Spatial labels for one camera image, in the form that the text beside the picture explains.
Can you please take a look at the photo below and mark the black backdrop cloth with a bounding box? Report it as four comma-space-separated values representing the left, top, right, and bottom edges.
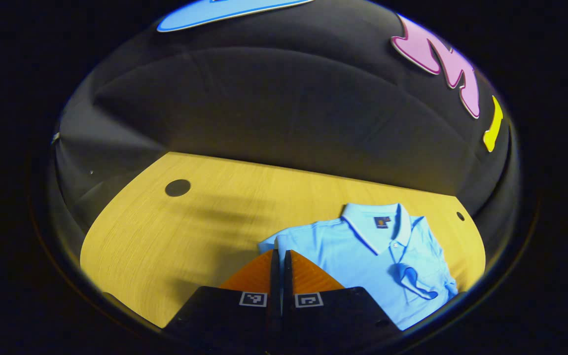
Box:
50, 0, 521, 237

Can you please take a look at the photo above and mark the light blue T-shirt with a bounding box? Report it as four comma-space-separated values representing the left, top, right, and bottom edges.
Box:
258, 202, 459, 331

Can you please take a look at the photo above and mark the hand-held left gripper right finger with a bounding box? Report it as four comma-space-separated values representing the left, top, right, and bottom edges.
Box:
283, 249, 404, 347

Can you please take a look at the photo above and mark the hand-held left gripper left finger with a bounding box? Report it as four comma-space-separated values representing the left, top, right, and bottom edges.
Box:
163, 249, 281, 347

